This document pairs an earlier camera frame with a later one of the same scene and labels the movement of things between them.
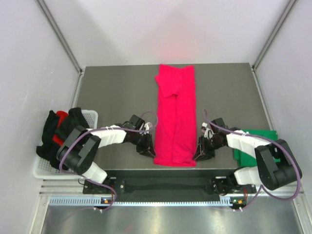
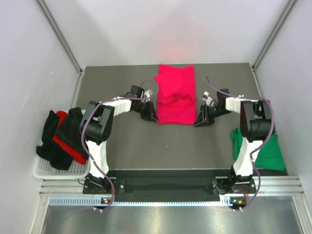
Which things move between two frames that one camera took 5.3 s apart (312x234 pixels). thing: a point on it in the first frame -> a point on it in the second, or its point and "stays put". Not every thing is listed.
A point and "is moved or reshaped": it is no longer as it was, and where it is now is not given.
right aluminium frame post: x=288 y=8 stays put
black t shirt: x=75 y=118 stays put
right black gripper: x=202 y=152 -> x=204 y=117
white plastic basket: x=44 y=169 stays put
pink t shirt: x=175 y=137 is moved or reshaped
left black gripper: x=148 y=142 -> x=150 y=114
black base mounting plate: x=169 y=185 stays put
